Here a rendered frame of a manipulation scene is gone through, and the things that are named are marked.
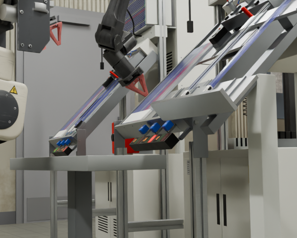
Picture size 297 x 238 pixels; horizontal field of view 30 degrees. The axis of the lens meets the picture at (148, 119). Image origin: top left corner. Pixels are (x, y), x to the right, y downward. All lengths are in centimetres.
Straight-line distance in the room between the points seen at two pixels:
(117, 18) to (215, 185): 79
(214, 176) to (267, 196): 67
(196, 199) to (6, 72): 67
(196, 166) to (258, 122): 25
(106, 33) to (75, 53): 394
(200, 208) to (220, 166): 49
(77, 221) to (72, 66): 412
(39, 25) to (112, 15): 33
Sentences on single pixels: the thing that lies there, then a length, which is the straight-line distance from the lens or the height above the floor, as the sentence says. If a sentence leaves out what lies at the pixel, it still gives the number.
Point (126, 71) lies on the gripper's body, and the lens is 186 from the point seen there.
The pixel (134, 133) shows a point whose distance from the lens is 219.
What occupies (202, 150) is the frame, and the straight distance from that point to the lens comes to 168.
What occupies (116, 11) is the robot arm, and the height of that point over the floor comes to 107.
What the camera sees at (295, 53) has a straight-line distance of 233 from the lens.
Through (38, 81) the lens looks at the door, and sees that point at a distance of 555.
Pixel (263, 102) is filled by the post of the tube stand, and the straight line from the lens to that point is 155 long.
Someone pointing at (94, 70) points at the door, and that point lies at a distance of 582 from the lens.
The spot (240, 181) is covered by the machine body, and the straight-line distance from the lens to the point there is 203.
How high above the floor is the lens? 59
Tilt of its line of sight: 4 degrees up
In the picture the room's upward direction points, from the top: 1 degrees counter-clockwise
